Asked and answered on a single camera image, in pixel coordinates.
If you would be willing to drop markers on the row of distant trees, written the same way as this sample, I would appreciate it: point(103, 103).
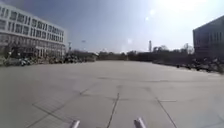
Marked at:
point(140, 55)

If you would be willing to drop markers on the distant tower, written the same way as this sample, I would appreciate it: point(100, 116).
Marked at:
point(150, 46)

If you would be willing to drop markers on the street lamp pole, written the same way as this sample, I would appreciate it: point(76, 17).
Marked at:
point(69, 46)

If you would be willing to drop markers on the robot's own part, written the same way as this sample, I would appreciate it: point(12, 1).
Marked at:
point(139, 123)
point(75, 124)

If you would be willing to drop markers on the row of parked bicycles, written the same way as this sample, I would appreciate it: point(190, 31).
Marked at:
point(40, 60)

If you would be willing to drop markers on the white building with window rows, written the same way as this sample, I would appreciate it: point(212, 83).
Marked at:
point(30, 33)

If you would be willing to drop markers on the grey paved plaza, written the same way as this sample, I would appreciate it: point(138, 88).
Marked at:
point(110, 83)

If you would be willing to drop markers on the dark grey building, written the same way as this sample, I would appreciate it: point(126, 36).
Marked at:
point(210, 40)

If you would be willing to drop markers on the row of parked scooters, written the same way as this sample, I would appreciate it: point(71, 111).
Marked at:
point(196, 64)

